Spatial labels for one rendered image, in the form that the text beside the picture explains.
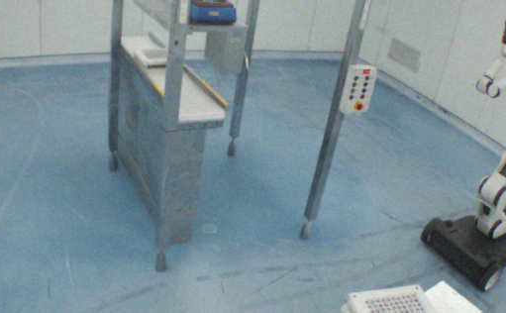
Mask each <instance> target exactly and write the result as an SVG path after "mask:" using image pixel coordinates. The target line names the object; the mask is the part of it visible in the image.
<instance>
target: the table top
mask: <svg viewBox="0 0 506 313"><path fill-rule="evenodd" d="M425 294H426V296H427V298H429V299H430V302H431V304H433V305H434V306H433V307H434V308H435V309H436V310H437V312H438V313H482V312H480V310H478V308H475V306H474V305H472V304H471V303H469V301H466V299H465V298H462V296H460V295H459V293H456V292H455V290H453V289H452V288H450V287H449V286H448V285H447V284H445V283H444V282H443V281H440V282H439V283H438V284H436V285H434V286H433V287H431V288H430V289H429V290H427V291H425Z"/></svg>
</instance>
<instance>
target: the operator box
mask: <svg viewBox="0 0 506 313"><path fill-rule="evenodd" d="M364 69H370V73H369V74H363V73H362V72H363V70H364ZM377 72H378V67H376V66H374V65H354V64H351V65H350V66H349V70H347V78H346V81H345V85H344V88H345V89H344V93H343V97H342V100H341V101H340V108H339V110H340V111H341V112H342V113H344V114H350V113H360V112H367V108H368V105H369V101H370V98H371V95H372V91H373V90H372V88H373V86H374V82H375V79H376V76H377ZM356 75H357V76H358V77H360V78H359V79H358V80H357V81H354V77H355V76H356ZM366 76H369V77H370V79H369V80H365V77H366ZM372 77H373V78H372ZM371 78H372V79H371ZM366 81H367V82H368V85H367V86H366V87H364V86H363V84H364V83H365V82H366ZM353 82H356V83H357V84H358V85H356V87H352V84H353ZM371 84H372V85H371ZM352 88H353V89H354V94H350V91H351V89H352ZM363 88H366V90H368V89H369V90H368V91H365V93H362V92H361V91H362V89H363ZM361 94H364V98H363V99H360V98H359V96H360V95H361ZM351 95H352V96H354V98H353V100H350V96H351ZM367 95H368V96H367ZM365 96H367V97H365ZM357 101H360V102H361V104H363V108H362V109H361V110H360V111H358V110H356V109H355V108H354V105H355V102H357ZM365 104H368V105H366V106H365Z"/></svg>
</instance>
